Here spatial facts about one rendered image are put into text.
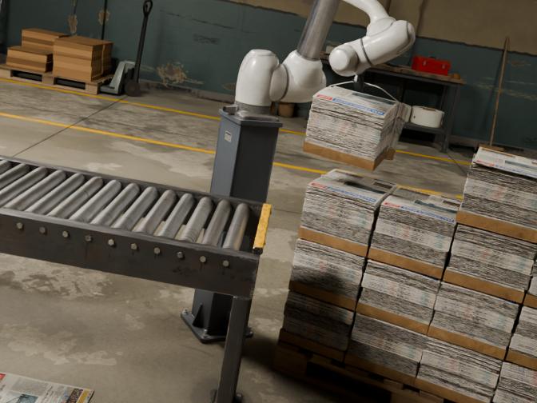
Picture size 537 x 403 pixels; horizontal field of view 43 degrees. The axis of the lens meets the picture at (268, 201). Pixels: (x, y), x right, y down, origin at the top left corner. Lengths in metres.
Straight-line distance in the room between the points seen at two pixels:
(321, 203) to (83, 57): 6.13
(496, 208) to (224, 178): 1.11
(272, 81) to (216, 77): 6.43
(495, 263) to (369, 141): 0.63
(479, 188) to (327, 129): 0.59
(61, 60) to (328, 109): 6.30
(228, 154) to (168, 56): 6.51
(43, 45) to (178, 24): 1.72
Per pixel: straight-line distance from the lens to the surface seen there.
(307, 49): 2.88
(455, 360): 2.74
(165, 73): 9.36
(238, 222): 2.17
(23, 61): 8.74
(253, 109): 2.82
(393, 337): 2.75
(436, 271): 2.62
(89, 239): 1.97
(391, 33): 2.33
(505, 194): 2.53
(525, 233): 2.55
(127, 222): 2.05
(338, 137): 2.58
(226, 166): 2.89
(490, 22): 9.39
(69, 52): 8.55
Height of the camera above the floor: 1.51
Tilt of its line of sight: 17 degrees down
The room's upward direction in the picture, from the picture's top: 10 degrees clockwise
